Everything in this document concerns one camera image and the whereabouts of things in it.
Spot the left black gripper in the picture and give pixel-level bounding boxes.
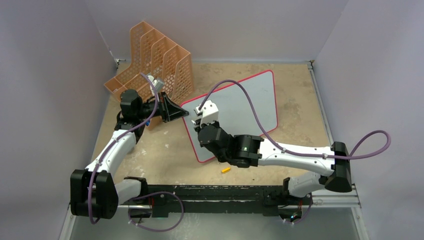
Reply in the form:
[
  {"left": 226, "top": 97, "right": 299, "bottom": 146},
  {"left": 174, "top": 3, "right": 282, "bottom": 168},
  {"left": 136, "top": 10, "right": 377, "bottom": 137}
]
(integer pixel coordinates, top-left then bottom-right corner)
[{"left": 136, "top": 92, "right": 189, "bottom": 123}]

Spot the pink framed whiteboard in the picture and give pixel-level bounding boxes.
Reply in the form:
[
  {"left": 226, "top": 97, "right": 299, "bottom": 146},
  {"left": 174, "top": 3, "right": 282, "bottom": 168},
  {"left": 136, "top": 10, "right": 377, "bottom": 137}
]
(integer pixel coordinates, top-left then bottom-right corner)
[{"left": 180, "top": 69, "right": 279, "bottom": 163}]

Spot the yellow marker cap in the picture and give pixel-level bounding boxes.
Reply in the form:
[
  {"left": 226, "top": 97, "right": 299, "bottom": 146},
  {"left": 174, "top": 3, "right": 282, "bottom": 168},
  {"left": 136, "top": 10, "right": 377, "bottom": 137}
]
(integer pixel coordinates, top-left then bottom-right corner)
[{"left": 221, "top": 167, "right": 231, "bottom": 174}]

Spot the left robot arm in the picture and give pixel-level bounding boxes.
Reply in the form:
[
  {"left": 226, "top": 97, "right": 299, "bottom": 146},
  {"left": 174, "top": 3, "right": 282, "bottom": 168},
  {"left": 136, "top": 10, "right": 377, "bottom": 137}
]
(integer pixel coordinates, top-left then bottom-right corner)
[{"left": 70, "top": 89, "right": 189, "bottom": 224}]

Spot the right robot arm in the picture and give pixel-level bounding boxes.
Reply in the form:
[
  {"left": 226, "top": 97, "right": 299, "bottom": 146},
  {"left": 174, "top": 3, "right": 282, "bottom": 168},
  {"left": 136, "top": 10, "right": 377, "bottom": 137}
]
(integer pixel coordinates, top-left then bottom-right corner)
[{"left": 195, "top": 122, "right": 353, "bottom": 204}]

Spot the orange plastic file organizer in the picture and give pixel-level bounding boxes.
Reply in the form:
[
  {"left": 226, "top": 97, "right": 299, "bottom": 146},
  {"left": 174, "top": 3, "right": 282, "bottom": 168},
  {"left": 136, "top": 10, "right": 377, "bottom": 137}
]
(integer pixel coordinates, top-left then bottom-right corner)
[{"left": 103, "top": 21, "right": 195, "bottom": 131}]

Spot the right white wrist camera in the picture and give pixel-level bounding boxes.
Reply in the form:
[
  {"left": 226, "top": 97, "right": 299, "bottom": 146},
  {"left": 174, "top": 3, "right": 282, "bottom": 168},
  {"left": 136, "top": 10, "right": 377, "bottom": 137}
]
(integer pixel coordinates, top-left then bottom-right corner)
[{"left": 192, "top": 100, "right": 219, "bottom": 127}]

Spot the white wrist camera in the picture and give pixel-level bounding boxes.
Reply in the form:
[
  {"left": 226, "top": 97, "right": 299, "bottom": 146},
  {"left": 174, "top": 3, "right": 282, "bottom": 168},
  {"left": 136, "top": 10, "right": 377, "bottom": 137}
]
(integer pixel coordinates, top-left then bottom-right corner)
[
  {"left": 147, "top": 75, "right": 165, "bottom": 92},
  {"left": 192, "top": 100, "right": 219, "bottom": 127}
]

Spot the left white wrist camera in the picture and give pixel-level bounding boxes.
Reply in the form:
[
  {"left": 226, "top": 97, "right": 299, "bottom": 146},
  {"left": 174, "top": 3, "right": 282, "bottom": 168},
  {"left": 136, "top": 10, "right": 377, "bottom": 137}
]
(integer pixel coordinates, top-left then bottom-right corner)
[{"left": 147, "top": 75, "right": 165, "bottom": 92}]

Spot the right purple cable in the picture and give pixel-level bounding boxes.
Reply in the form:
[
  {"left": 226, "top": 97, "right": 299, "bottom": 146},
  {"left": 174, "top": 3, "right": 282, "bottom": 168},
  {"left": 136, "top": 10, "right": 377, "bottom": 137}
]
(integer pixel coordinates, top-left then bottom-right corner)
[{"left": 198, "top": 79, "right": 392, "bottom": 226}]

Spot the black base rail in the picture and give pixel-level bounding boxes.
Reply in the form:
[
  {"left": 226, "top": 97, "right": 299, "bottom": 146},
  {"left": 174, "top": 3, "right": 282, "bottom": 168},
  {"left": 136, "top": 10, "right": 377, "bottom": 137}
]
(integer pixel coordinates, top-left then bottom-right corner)
[{"left": 127, "top": 184, "right": 312, "bottom": 221}]

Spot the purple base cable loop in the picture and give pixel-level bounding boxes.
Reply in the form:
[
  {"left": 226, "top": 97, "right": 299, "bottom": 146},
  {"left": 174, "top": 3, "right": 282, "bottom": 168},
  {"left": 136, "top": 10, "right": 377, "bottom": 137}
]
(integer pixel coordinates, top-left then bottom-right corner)
[{"left": 127, "top": 192, "right": 185, "bottom": 233}]

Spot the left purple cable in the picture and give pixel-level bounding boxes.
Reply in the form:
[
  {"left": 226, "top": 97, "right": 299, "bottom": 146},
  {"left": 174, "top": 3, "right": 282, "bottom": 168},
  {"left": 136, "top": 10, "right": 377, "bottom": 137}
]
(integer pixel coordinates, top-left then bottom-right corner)
[{"left": 87, "top": 72, "right": 161, "bottom": 225}]

